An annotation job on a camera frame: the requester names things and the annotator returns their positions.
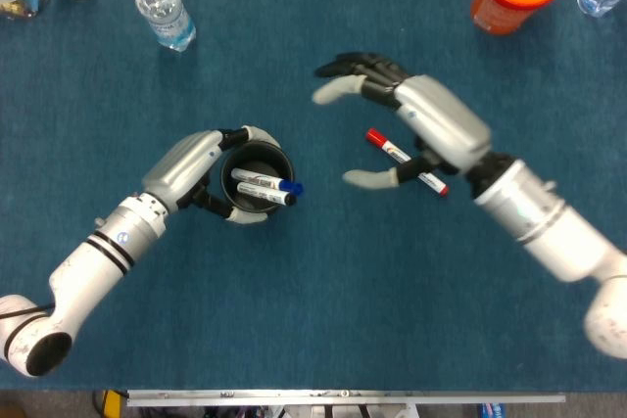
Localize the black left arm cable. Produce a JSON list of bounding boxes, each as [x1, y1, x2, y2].
[[0, 303, 55, 317]]

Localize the black mesh pen cup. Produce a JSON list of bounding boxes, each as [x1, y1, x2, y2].
[[219, 141, 296, 223]]

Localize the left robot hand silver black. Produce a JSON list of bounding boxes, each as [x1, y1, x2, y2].
[[141, 124, 283, 226]]

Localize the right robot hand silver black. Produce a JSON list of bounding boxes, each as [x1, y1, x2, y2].
[[312, 51, 493, 192]]

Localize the blue capped whiteboard marker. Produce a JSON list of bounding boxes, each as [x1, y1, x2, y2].
[[229, 167, 305, 196]]

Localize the red capped whiteboard marker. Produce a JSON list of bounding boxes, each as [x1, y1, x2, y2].
[[365, 127, 450, 199]]

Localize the blue felt table cloth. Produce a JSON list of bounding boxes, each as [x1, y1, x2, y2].
[[0, 0, 627, 393]]

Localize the black capped whiteboard marker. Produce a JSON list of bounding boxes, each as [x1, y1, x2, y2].
[[236, 181, 298, 208]]

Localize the metal table edge rail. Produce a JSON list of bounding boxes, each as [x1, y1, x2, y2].
[[125, 388, 567, 408]]

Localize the water bottle blue label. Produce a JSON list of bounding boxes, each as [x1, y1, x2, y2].
[[134, 0, 198, 53]]

